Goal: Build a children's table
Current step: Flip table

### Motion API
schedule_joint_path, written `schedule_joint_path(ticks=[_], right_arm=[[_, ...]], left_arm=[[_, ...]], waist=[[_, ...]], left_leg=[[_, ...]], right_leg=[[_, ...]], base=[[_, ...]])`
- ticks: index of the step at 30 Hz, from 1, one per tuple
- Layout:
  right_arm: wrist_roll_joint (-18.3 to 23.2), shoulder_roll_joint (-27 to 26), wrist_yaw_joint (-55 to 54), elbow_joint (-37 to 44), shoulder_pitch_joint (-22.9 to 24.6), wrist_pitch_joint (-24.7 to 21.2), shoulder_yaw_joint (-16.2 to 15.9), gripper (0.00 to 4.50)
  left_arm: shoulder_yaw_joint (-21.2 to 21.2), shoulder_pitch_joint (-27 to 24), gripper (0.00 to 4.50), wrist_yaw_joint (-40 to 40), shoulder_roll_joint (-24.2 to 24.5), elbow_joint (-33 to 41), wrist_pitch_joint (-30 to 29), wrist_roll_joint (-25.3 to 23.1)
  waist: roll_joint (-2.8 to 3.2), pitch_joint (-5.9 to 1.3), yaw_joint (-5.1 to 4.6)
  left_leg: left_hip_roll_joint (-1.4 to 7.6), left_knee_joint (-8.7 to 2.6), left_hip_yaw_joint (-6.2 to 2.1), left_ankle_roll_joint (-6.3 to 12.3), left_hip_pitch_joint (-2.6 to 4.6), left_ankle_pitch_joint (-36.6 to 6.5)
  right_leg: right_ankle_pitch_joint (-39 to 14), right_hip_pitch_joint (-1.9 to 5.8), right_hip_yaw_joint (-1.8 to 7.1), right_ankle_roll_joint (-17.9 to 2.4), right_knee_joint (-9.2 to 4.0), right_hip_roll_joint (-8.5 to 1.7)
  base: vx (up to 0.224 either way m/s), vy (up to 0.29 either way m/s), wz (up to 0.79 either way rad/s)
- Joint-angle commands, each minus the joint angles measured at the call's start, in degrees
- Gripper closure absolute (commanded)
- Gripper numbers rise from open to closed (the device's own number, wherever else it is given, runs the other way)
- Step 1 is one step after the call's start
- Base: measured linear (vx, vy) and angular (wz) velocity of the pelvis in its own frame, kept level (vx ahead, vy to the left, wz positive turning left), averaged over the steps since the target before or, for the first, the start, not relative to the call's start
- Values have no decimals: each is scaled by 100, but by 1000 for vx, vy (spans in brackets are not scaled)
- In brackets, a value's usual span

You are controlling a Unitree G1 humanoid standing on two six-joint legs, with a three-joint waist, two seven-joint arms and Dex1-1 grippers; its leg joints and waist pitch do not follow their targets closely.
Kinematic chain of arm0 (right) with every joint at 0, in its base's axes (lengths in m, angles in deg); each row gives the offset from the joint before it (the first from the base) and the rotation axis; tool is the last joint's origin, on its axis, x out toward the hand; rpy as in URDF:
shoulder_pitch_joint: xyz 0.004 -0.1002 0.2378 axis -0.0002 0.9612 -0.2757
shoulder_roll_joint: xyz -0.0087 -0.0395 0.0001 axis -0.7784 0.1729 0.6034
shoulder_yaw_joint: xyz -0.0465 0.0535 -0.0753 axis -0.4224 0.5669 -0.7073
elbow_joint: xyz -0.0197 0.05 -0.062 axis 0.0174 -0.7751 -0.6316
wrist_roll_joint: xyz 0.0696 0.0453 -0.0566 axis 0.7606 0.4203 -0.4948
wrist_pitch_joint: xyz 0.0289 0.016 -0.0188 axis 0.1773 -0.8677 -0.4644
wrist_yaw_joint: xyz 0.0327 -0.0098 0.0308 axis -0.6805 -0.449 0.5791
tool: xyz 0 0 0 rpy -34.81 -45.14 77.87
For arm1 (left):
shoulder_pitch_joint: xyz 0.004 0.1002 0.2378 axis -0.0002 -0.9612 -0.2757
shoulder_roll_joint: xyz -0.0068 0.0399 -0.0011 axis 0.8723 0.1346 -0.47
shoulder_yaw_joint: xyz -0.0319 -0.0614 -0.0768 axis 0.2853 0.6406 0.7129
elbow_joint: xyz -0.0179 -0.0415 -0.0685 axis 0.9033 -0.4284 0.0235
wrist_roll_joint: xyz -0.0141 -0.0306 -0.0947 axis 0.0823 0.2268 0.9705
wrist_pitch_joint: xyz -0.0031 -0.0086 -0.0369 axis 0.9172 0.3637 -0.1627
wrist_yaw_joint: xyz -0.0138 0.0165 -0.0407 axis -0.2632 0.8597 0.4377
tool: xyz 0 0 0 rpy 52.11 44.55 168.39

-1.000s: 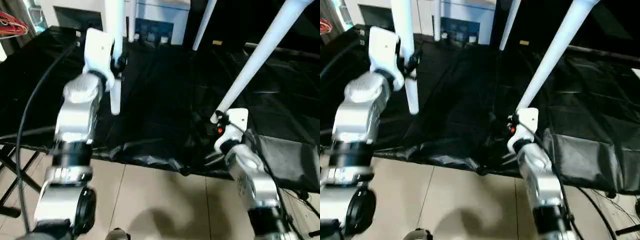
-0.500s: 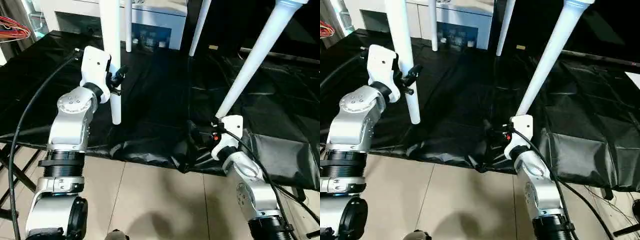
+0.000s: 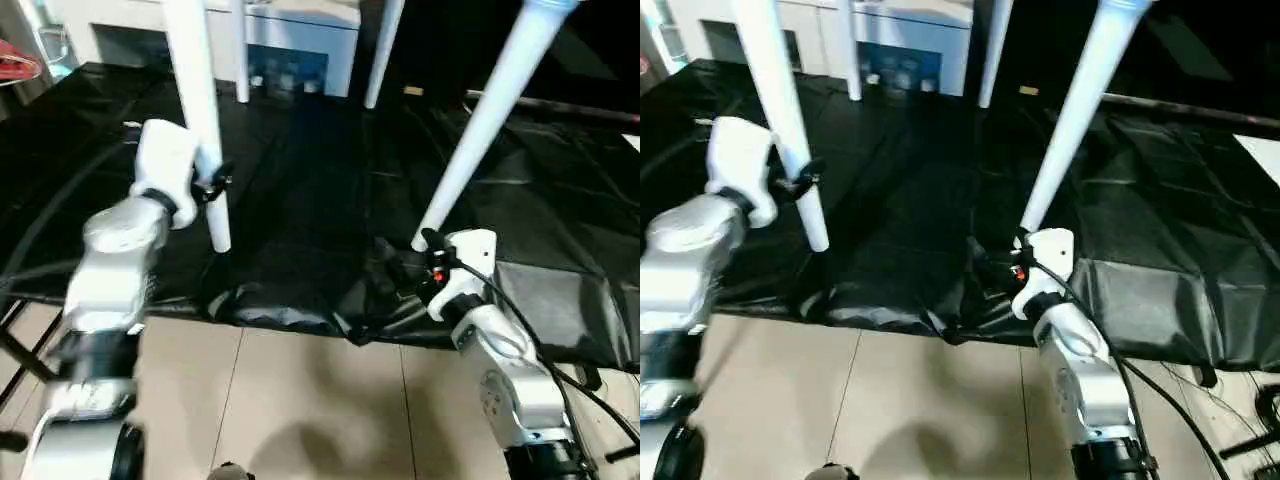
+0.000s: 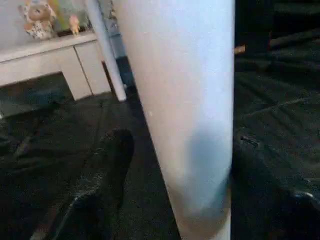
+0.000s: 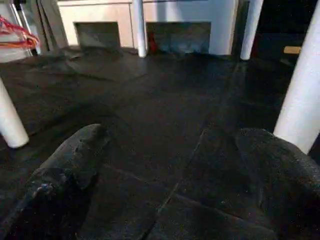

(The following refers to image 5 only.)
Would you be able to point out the white plastic table leg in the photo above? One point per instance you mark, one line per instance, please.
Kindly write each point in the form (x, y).
(10, 122)
(139, 27)
(251, 27)
(302, 90)

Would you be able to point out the small yellow tag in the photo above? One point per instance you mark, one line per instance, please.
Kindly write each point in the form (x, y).
(292, 50)

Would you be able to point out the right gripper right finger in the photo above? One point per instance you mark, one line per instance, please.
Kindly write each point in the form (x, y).
(282, 180)

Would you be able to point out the white cabinet with glass doors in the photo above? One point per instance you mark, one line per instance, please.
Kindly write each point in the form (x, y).
(175, 22)

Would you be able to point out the red bottle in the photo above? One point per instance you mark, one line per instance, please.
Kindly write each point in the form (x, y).
(152, 45)

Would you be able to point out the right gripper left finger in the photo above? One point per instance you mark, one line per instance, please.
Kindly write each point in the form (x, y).
(55, 190)

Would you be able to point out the black work mat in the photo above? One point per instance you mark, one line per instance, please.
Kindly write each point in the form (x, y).
(160, 125)

